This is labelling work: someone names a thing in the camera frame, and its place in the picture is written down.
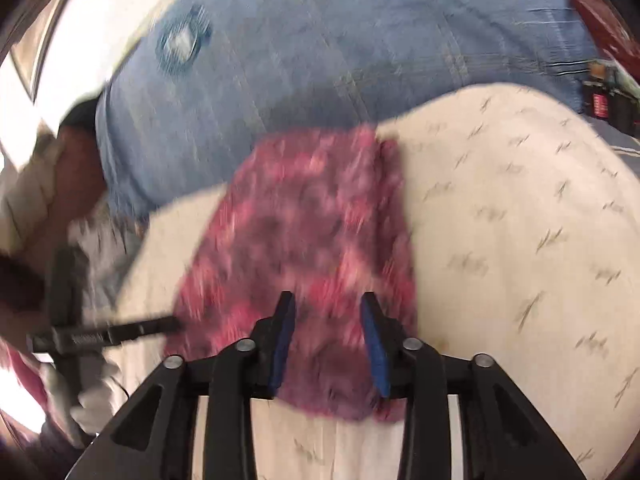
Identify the pink floral garment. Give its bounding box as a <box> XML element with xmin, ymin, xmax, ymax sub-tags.
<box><xmin>162</xmin><ymin>126</ymin><xmax>420</xmax><ymax>422</ymax></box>

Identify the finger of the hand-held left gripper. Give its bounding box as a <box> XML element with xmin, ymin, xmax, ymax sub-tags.
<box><xmin>104</xmin><ymin>316</ymin><xmax>182</xmax><ymax>345</ymax></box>

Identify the blue checked quilt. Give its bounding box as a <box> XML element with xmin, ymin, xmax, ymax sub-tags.
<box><xmin>95</xmin><ymin>0</ymin><xmax>640</xmax><ymax>216</ymax></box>

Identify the cream leaf-print sheet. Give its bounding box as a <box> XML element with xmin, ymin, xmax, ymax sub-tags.
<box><xmin>112</xmin><ymin>82</ymin><xmax>640</xmax><ymax>480</ymax></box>

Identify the red cloth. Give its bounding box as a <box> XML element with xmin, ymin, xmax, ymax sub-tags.
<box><xmin>557</xmin><ymin>0</ymin><xmax>640</xmax><ymax>78</ymax></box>

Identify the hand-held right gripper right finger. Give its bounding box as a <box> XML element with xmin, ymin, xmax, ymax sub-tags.
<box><xmin>361</xmin><ymin>292</ymin><xmax>587</xmax><ymax>480</ymax></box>

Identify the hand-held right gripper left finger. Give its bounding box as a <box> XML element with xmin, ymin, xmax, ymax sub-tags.
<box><xmin>67</xmin><ymin>291</ymin><xmax>297</xmax><ymax>480</ymax></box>

